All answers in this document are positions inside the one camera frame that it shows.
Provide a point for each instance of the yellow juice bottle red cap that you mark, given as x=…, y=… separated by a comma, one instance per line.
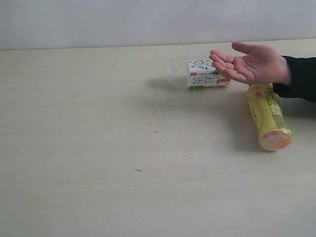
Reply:
x=273, y=133

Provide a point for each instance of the clear tea bottle white label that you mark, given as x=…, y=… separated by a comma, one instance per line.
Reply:
x=200, y=73

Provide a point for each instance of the person's open right hand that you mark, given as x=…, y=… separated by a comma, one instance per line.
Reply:
x=259, y=65

